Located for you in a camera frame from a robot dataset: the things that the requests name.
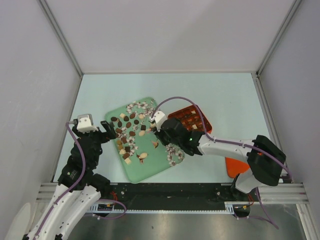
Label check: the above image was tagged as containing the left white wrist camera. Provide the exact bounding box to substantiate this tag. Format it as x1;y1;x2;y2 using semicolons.
70;113;99;133

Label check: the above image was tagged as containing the white swirl oval chocolate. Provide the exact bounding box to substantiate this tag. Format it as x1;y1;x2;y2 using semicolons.
139;152;148;159

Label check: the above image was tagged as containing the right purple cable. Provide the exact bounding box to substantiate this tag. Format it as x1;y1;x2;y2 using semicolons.
151;96;293;230

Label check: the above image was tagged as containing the orange box lid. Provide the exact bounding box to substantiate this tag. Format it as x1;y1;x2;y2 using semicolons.
225;157;250;179

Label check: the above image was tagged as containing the green floral tray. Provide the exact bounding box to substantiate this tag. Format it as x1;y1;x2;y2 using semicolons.
105;97;185;184

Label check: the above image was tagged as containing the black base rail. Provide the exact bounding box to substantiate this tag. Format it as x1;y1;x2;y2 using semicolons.
102;183;242;211

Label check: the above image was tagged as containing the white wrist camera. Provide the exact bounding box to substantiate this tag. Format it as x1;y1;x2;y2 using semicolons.
149;110;167;131
70;113;99;133

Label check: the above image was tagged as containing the brown square chocolate low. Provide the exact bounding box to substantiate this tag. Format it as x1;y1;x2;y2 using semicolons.
122;153;130;160

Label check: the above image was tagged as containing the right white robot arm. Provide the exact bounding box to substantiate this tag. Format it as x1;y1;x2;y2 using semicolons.
151;117;286;201

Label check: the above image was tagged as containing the orange chocolate box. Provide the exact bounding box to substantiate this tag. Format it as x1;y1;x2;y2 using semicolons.
167;105;213;134

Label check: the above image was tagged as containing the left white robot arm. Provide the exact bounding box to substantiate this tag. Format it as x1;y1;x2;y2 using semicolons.
23;114;116;240

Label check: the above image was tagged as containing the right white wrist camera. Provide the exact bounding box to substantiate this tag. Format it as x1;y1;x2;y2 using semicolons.
149;110;167;131

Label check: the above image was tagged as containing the white square chocolate low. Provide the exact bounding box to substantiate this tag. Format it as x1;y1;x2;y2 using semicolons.
124;158;132;165

